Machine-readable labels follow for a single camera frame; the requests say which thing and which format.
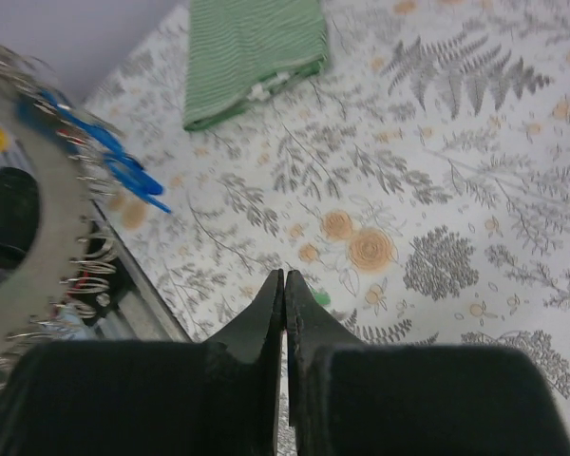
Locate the blue key tag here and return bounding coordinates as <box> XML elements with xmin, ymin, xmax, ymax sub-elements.
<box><xmin>29</xmin><ymin>87</ymin><xmax>124</xmax><ymax>156</ymax></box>
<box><xmin>103</xmin><ymin>152</ymin><xmax>171</xmax><ymax>214</ymax></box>

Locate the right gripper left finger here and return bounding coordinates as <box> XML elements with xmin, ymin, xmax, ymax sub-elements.
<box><xmin>0</xmin><ymin>270</ymin><xmax>284</xmax><ymax>455</ymax></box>

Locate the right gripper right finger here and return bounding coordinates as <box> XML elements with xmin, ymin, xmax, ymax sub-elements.
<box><xmin>284</xmin><ymin>271</ymin><xmax>570</xmax><ymax>455</ymax></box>

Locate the metal key ring disc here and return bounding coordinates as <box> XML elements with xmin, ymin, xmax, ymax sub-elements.
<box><xmin>0</xmin><ymin>37</ymin><xmax>124</xmax><ymax>395</ymax></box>

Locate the green key tag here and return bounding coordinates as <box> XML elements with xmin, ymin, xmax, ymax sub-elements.
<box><xmin>313</xmin><ymin>290</ymin><xmax>331</xmax><ymax>307</ymax></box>

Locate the green striped cloth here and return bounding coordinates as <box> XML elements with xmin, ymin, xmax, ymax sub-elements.
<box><xmin>183</xmin><ymin>1</ymin><xmax>329</xmax><ymax>132</ymax></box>

